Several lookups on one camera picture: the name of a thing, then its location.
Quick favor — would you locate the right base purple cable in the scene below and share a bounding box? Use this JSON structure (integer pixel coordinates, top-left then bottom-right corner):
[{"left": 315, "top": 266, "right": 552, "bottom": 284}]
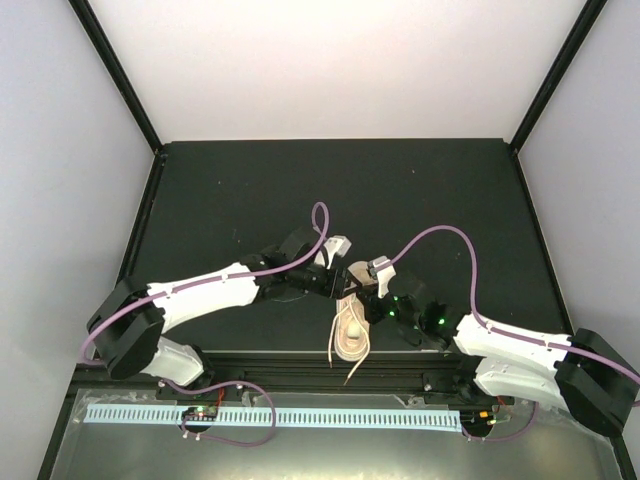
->
[{"left": 459, "top": 399, "right": 539, "bottom": 445}]

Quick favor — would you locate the small circuit board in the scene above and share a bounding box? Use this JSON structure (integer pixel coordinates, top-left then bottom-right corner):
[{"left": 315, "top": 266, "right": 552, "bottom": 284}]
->
[
  {"left": 181, "top": 405, "right": 218, "bottom": 422},
  {"left": 460, "top": 410, "right": 512, "bottom": 427}
]

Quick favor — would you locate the right small circuit board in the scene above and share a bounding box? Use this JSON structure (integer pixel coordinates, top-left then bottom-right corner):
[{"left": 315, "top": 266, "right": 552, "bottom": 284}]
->
[{"left": 460, "top": 410, "right": 512, "bottom": 427}]

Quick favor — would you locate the black frame post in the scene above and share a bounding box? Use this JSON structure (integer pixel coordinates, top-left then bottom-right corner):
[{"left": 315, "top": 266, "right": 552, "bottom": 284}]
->
[
  {"left": 509, "top": 0, "right": 608, "bottom": 155},
  {"left": 68, "top": 0, "right": 163, "bottom": 155}
]

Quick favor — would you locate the light blue slotted cable duct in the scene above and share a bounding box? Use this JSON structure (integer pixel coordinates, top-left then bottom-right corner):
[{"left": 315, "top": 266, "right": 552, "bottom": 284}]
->
[{"left": 83, "top": 404, "right": 462, "bottom": 433}]

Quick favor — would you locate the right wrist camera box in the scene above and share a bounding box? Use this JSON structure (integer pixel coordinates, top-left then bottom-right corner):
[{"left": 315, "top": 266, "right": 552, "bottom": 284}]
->
[{"left": 367, "top": 256, "right": 396, "bottom": 299}]

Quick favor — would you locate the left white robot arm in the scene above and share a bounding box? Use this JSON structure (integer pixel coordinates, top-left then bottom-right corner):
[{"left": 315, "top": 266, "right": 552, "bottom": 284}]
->
[{"left": 87, "top": 228, "right": 370, "bottom": 399}]

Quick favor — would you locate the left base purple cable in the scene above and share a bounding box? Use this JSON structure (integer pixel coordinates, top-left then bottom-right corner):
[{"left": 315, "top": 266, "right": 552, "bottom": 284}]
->
[{"left": 167, "top": 378, "right": 279, "bottom": 446}]

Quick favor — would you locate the left black frame post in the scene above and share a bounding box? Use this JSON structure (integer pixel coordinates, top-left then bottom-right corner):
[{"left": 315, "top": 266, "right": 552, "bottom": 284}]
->
[{"left": 68, "top": 0, "right": 163, "bottom": 155}]

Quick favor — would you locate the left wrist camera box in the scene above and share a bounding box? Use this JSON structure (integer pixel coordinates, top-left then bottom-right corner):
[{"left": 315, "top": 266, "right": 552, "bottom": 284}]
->
[{"left": 319, "top": 235, "right": 352, "bottom": 264}]

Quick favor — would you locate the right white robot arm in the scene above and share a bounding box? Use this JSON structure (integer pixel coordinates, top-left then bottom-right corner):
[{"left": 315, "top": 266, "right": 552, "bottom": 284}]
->
[{"left": 357, "top": 274, "right": 639, "bottom": 437}]

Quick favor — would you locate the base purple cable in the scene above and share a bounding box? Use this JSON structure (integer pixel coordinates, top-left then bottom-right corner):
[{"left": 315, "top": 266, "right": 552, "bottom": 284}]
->
[
  {"left": 167, "top": 378, "right": 279, "bottom": 446},
  {"left": 459, "top": 399, "right": 539, "bottom": 445}
]

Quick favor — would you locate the left small circuit board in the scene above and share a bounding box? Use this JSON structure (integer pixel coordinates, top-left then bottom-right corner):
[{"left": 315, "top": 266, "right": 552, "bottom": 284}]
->
[{"left": 181, "top": 405, "right": 218, "bottom": 422}]

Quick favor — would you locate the black aluminium front rail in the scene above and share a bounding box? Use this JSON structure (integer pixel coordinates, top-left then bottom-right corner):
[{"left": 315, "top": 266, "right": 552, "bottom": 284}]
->
[{"left": 157, "top": 349, "right": 501, "bottom": 406}]

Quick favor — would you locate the right black frame post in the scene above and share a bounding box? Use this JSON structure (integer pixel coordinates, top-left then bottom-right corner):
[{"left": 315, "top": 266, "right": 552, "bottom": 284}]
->
[{"left": 509, "top": 0, "right": 608, "bottom": 155}]

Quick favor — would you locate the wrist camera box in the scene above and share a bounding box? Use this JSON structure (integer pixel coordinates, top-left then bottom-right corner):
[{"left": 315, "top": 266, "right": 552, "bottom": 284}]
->
[
  {"left": 367, "top": 256, "right": 396, "bottom": 299},
  {"left": 319, "top": 235, "right": 352, "bottom": 264}
]

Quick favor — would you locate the beige knit sneaker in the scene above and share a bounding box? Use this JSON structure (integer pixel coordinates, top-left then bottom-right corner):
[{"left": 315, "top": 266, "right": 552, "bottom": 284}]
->
[{"left": 333, "top": 261, "right": 376, "bottom": 362}]

